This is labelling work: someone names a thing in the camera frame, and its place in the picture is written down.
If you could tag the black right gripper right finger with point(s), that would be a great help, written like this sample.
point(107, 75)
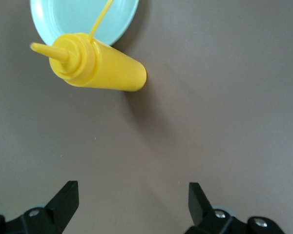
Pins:
point(200, 209)

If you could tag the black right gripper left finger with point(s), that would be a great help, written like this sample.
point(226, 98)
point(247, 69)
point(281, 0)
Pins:
point(58, 209)

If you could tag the yellow squeeze bottle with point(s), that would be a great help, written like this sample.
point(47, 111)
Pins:
point(112, 70)

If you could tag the green plate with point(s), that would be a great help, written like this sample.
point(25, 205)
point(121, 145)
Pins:
point(70, 19)

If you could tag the brown tablecloth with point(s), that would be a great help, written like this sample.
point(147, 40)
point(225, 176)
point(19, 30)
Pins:
point(222, 97)

